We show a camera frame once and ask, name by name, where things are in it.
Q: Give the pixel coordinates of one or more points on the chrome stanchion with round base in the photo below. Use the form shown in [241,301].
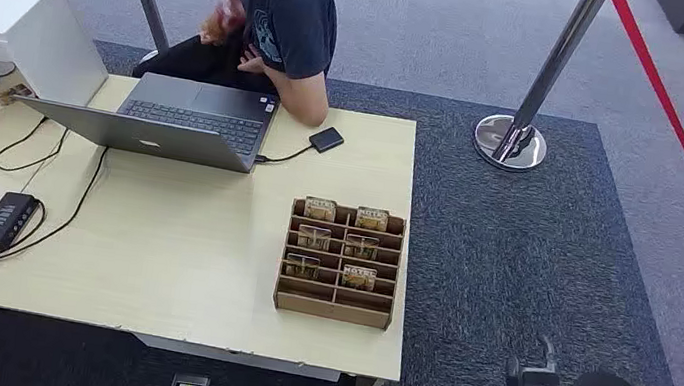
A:
[559,55]

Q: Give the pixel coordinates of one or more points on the person's right hand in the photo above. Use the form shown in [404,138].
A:
[217,27]

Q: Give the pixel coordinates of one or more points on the red barrier belt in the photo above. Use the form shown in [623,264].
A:
[663,96]

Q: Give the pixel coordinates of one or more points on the person's left forearm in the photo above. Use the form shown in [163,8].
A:
[302,102]

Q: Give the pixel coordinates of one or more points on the dark grey rug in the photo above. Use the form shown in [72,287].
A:
[507,255]

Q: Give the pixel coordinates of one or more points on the brown hotel key card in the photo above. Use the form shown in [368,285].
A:
[372,220]
[358,279]
[313,238]
[319,209]
[361,247]
[301,267]

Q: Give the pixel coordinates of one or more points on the grey open laptop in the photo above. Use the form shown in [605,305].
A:
[192,118]

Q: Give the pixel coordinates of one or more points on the black power adapter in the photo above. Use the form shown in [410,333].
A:
[6,219]

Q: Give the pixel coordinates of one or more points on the black external drive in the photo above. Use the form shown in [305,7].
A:
[326,140]

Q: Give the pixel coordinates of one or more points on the person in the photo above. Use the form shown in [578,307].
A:
[288,3]

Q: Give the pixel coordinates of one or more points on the person's left hand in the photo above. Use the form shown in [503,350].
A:
[252,62]

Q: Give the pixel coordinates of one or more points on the wooden card organizer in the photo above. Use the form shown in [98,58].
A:
[332,310]

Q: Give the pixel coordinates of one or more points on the white box cabinet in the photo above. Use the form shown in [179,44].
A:
[1,3]

